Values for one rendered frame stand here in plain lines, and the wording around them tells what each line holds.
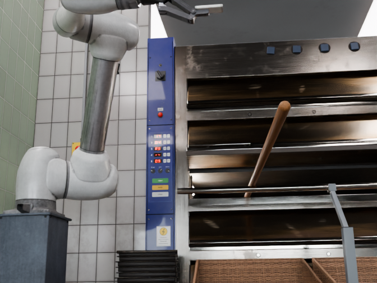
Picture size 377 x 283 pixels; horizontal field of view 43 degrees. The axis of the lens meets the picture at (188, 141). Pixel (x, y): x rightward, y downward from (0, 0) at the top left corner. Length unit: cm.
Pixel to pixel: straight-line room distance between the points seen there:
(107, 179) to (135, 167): 78
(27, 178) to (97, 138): 30
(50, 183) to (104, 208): 85
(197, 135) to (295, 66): 70
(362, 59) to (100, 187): 173
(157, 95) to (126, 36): 100
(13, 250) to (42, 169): 32
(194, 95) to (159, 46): 38
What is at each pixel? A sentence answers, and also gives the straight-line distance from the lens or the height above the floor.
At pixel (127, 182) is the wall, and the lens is 274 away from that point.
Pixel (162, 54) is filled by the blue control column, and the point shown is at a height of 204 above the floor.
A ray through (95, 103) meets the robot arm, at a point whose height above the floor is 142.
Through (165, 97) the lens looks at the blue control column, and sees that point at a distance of 281.
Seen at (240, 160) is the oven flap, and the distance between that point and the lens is 265.
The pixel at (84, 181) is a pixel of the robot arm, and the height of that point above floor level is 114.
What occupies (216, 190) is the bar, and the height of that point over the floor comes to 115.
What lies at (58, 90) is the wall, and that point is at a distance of 302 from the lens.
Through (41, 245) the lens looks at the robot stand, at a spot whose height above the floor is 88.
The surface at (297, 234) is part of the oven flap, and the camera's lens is 265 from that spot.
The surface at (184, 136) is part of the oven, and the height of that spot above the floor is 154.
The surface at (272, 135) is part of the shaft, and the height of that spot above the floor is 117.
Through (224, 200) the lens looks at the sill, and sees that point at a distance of 266.
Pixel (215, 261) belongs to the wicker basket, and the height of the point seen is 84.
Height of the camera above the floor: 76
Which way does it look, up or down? 16 degrees up
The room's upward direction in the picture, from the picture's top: 1 degrees counter-clockwise
